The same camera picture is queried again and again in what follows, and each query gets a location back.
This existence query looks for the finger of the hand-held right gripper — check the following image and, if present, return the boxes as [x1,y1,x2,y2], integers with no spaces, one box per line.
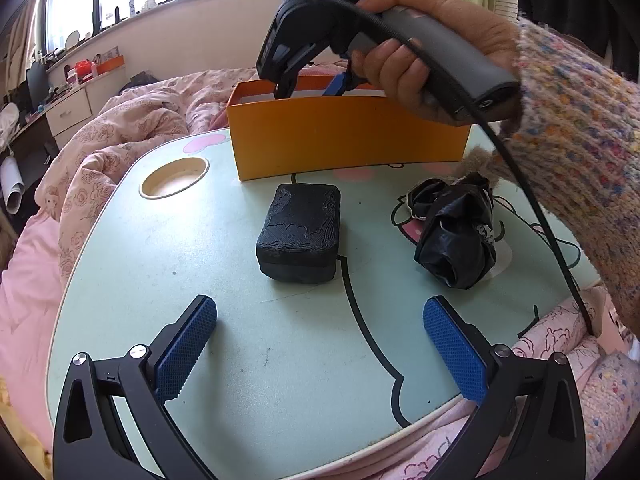
[273,67,302,101]
[322,71,354,97]

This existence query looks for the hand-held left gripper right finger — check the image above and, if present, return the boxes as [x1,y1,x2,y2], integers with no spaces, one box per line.
[422,296,587,480]

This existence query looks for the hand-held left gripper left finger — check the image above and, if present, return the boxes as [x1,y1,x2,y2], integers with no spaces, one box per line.
[52,295,218,480]

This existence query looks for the orange cardboard box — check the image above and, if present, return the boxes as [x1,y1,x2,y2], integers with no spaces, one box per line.
[226,71,473,182]

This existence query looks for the black textured case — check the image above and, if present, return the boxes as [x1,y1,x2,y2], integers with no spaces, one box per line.
[256,183,343,286]

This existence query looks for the brown fur scrunchie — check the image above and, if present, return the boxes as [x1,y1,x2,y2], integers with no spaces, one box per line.
[452,144,506,183]

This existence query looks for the person's right forearm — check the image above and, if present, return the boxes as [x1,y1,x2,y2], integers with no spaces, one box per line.
[492,17,640,341]

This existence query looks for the green cartoon desktop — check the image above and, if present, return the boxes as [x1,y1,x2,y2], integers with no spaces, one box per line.
[46,125,608,463]

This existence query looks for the person's right hand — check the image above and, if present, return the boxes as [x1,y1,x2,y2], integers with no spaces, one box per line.
[351,0,521,124]

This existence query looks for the dark cloth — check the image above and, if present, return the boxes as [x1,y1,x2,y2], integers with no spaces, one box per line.
[120,71,158,93]

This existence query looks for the pink floral quilt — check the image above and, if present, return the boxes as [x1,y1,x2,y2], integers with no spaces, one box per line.
[35,60,351,281]

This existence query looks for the pink bed sheet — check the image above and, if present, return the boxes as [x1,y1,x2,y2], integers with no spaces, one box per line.
[0,215,66,441]

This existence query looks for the orange desk organiser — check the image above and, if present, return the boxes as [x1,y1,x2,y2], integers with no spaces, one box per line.
[95,46,125,76]

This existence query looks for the yellow cloth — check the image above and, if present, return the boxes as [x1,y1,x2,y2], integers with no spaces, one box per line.
[0,380,51,480]

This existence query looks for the white drawer cabinet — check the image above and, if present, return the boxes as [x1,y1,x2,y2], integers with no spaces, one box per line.
[46,80,128,148]

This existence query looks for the white paper roll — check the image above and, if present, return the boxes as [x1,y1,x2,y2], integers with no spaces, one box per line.
[0,156,25,211]

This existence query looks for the black monitor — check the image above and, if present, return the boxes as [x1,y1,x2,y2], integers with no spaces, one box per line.
[26,62,51,106]

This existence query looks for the dark hanging garment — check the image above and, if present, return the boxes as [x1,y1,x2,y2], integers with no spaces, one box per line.
[520,0,640,81]

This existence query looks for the beige curtain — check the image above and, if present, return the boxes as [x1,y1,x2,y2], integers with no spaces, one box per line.
[7,0,48,76]

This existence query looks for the dark side desk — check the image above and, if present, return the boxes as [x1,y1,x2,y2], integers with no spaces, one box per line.
[0,85,56,171]

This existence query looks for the white cloth bundle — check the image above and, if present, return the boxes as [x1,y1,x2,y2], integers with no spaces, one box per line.
[0,102,21,136]

